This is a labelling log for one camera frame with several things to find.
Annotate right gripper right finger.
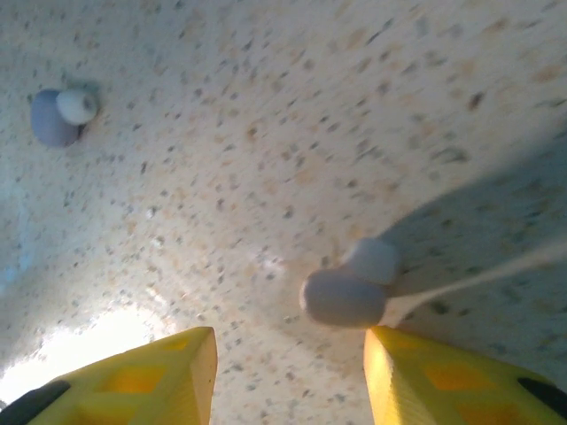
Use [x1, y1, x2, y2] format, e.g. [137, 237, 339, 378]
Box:
[362, 326, 567, 425]

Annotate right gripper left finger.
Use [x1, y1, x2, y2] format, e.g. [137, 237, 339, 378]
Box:
[0, 326, 218, 425]

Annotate blue wireless earbud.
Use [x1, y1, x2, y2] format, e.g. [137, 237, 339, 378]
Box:
[29, 87, 99, 149]

